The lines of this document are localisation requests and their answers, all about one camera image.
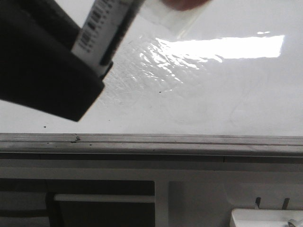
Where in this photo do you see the white whiteboard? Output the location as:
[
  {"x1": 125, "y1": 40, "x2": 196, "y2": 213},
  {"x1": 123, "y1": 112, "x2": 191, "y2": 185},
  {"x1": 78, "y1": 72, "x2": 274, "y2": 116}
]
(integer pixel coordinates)
[{"x1": 0, "y1": 0, "x2": 303, "y2": 136}]

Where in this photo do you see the white black whiteboard marker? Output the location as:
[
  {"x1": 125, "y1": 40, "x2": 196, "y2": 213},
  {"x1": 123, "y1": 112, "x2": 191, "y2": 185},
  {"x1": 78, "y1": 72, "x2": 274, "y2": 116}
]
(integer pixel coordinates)
[{"x1": 71, "y1": 0, "x2": 143, "y2": 77}]

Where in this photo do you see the grey whiteboard marker tray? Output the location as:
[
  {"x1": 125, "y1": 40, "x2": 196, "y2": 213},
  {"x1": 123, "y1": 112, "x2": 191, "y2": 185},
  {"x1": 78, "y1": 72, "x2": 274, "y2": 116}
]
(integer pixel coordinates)
[{"x1": 0, "y1": 133, "x2": 303, "y2": 157}]

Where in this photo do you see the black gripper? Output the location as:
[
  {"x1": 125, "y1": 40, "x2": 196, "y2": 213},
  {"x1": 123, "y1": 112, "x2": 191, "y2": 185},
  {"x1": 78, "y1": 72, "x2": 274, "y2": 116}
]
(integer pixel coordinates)
[{"x1": 0, "y1": 0, "x2": 104, "y2": 122}]

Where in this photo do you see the white box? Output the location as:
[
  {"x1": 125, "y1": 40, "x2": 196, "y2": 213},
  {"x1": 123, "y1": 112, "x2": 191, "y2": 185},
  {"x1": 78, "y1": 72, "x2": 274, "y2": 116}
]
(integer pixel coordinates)
[{"x1": 229, "y1": 209, "x2": 303, "y2": 227}]

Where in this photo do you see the white stand crossbar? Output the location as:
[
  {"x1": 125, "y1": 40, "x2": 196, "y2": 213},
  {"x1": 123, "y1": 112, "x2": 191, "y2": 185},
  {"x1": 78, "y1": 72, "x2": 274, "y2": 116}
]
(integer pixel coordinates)
[{"x1": 53, "y1": 194, "x2": 155, "y2": 203}]

